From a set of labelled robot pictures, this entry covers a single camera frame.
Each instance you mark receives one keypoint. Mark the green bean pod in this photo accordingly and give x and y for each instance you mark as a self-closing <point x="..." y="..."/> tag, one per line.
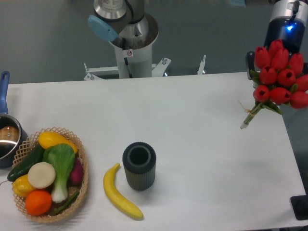
<point x="66" y="205"/>

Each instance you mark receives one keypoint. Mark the white metal mounting stand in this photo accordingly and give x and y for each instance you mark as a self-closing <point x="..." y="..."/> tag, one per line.
<point x="158" y="70"/>

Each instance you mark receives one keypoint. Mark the purple red radish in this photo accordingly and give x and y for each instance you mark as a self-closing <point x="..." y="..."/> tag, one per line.
<point x="76" y="176"/>

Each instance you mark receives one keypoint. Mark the blue handled saucepan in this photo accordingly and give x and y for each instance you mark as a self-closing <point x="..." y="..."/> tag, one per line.
<point x="12" y="134"/>

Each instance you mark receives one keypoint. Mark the green bok choy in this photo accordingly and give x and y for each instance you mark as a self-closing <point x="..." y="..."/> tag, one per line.
<point x="62" y="158"/>

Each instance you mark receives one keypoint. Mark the yellow squash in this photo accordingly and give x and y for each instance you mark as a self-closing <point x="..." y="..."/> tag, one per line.
<point x="49" y="139"/>

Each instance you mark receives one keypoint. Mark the yellow banana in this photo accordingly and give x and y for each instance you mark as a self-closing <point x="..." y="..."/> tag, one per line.
<point x="116" y="198"/>

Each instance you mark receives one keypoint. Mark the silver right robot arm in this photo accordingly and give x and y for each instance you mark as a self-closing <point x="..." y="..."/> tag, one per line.
<point x="291" y="10"/>

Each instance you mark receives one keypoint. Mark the orange fruit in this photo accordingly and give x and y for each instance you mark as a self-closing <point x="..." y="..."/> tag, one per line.
<point x="38" y="202"/>

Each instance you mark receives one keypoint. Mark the yellow lemon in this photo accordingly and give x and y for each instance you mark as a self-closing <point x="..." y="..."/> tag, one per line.
<point x="22" y="186"/>

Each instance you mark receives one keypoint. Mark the dark grey ribbed vase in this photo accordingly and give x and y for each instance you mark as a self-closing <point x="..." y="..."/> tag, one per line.
<point x="139" y="161"/>

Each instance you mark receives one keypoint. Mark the black device at table edge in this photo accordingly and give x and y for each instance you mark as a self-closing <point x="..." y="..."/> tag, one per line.
<point x="300" y="206"/>

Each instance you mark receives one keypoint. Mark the woven wicker basket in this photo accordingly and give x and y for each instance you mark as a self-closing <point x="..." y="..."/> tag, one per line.
<point x="25" y="148"/>

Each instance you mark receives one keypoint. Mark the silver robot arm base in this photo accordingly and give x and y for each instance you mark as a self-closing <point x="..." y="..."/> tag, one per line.
<point x="130" y="30"/>

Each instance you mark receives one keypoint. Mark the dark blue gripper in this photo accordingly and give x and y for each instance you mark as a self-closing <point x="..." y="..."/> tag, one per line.
<point x="291" y="34"/>

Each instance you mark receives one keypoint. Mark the beige round bun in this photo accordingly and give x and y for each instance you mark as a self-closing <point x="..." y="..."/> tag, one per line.
<point x="41" y="175"/>

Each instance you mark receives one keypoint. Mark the green cucumber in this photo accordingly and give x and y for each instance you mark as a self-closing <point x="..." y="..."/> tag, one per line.
<point x="34" y="157"/>

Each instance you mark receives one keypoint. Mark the red tulip bouquet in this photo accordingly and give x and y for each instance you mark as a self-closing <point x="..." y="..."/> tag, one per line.
<point x="279" y="78"/>

